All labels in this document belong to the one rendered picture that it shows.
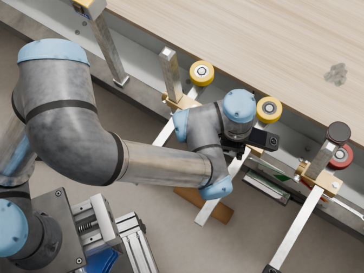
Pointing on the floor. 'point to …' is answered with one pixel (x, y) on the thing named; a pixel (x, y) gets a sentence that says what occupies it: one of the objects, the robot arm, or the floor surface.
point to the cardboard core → (221, 214)
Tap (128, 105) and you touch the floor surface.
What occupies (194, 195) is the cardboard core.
